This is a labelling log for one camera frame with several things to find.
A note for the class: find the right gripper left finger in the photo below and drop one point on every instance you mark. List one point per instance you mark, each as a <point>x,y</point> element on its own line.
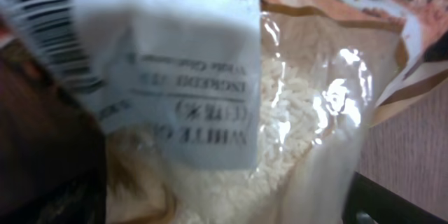
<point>52,152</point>

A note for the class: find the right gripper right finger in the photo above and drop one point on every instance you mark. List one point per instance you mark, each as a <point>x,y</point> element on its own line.
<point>368,202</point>

